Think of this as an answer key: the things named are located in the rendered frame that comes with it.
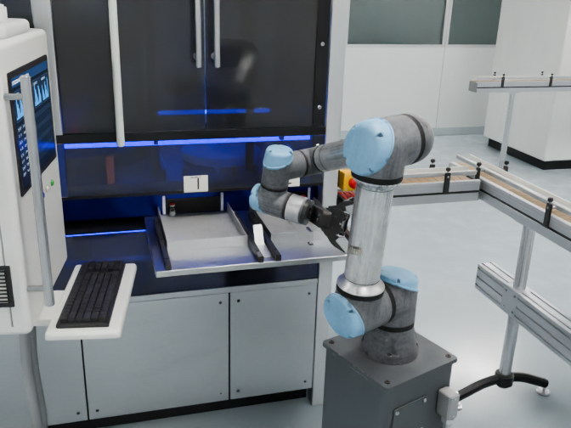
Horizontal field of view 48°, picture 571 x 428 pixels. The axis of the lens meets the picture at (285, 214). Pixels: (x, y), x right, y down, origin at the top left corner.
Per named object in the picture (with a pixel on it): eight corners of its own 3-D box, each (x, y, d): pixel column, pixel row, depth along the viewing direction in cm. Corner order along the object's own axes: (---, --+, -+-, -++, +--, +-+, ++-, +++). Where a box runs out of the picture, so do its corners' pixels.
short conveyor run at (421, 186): (327, 212, 256) (330, 174, 250) (315, 199, 270) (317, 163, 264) (480, 201, 274) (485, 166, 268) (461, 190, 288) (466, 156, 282)
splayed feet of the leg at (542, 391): (444, 402, 280) (448, 374, 275) (543, 386, 293) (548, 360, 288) (453, 413, 273) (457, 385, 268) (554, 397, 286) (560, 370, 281)
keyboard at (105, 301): (81, 266, 211) (81, 259, 210) (126, 265, 212) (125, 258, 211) (55, 329, 173) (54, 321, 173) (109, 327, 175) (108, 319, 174)
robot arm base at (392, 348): (430, 354, 170) (433, 321, 167) (387, 371, 162) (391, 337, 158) (390, 329, 181) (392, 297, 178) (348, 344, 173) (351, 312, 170)
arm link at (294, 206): (289, 193, 171) (281, 222, 172) (305, 198, 170) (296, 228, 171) (297, 194, 178) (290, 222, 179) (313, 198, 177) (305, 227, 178)
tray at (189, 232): (157, 215, 236) (157, 206, 235) (228, 211, 243) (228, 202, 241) (167, 251, 205) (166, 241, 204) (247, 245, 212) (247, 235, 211)
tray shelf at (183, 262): (144, 221, 235) (144, 216, 235) (325, 209, 254) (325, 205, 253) (155, 277, 192) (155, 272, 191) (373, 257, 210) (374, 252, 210)
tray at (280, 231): (248, 209, 245) (248, 200, 244) (313, 205, 252) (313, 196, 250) (271, 243, 214) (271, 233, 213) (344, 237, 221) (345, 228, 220)
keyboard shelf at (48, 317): (50, 271, 213) (49, 264, 212) (137, 269, 216) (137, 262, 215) (13, 344, 171) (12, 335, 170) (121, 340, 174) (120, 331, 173)
